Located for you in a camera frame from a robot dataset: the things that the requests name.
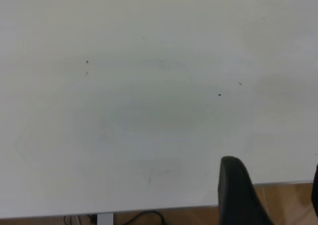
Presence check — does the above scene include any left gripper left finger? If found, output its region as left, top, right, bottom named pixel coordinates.
left=217, top=156, right=275, bottom=225

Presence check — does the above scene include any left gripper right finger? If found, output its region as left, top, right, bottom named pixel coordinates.
left=311, top=163, right=318, bottom=211

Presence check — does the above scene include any white table leg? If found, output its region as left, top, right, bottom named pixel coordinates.
left=97, top=213, right=114, bottom=225

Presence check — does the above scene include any black floor cable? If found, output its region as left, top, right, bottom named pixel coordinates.
left=119, top=210, right=166, bottom=225

